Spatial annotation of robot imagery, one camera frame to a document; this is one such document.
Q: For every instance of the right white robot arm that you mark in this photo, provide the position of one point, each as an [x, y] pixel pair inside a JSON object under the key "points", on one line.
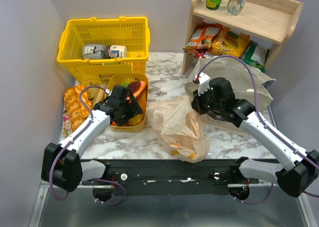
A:
{"points": [[296, 169]]}

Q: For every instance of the grey wrapped package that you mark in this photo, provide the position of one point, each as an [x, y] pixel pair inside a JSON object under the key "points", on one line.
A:
{"points": [[93, 51]]}

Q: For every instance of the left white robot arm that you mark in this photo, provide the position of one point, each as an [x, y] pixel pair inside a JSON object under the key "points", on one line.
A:
{"points": [[62, 165]]}

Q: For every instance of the braided orange toy bread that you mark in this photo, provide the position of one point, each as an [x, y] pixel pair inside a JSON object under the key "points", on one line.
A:
{"points": [[83, 100]]}

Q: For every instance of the clear plastic bottle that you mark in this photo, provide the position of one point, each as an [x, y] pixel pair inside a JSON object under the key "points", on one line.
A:
{"points": [[234, 7]]}

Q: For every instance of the brown milk carton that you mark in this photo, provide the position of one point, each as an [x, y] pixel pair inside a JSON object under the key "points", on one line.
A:
{"points": [[115, 51]]}

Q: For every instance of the red snack bag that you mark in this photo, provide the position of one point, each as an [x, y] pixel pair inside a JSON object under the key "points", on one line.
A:
{"points": [[196, 53]]}

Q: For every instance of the green toy fruit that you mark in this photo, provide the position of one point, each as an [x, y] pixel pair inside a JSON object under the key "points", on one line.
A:
{"points": [[125, 84]]}

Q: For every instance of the orange snack bag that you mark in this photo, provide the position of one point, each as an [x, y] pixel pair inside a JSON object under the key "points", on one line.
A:
{"points": [[203, 36]]}

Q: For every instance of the yellow chips bag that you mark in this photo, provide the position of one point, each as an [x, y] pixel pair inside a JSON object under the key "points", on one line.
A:
{"points": [[226, 42]]}

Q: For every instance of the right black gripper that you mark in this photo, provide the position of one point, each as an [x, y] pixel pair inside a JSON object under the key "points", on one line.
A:
{"points": [[198, 104]]}

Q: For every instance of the wooden shelf unit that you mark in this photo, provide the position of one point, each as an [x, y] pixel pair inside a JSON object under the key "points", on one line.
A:
{"points": [[271, 20]]}

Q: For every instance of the toy bread loaf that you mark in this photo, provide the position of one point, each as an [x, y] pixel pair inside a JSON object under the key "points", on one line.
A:
{"points": [[73, 108]]}

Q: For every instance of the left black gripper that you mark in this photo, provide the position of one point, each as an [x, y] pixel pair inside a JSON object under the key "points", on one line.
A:
{"points": [[131, 106]]}

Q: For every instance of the beige canvas tote bag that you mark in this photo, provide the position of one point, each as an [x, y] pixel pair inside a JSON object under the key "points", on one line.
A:
{"points": [[235, 72]]}

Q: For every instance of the yellow plastic shopping basket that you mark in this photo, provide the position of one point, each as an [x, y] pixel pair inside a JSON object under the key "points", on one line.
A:
{"points": [[131, 32]]}

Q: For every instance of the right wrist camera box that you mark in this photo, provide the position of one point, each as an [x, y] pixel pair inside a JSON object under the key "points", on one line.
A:
{"points": [[203, 80]]}

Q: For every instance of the yellow food tray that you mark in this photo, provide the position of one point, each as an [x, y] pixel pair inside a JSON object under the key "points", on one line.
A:
{"points": [[117, 79]]}

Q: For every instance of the green snack bag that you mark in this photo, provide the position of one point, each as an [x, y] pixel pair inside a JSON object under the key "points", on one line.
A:
{"points": [[255, 56]]}

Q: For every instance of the brown toy bread slices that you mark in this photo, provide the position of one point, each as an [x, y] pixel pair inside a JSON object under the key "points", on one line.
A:
{"points": [[96, 95]]}

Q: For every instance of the banana print plastic bag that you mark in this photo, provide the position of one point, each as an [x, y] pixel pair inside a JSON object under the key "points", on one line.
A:
{"points": [[179, 129]]}

